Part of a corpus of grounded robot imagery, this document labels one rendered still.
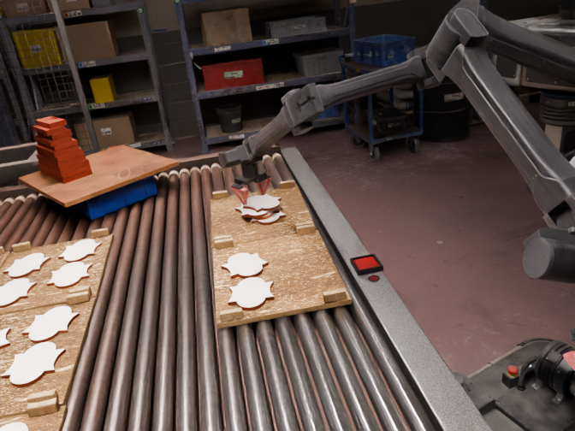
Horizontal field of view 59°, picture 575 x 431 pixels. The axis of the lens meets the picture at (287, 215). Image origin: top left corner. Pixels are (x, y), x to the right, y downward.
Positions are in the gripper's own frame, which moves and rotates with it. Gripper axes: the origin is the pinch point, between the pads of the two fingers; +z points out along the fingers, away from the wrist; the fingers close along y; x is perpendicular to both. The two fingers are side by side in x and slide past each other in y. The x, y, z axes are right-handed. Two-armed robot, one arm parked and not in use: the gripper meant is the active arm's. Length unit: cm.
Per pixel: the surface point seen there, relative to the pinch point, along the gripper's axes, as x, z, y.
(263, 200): 4.7, 0.1, -0.6
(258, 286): 39, 2, 37
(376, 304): 67, 5, 22
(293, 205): 9.9, 4.8, -9.9
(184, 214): -25.2, 7.1, 13.9
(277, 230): 18.4, 4.4, 7.7
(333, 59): -230, 29, -348
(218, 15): -305, -29, -257
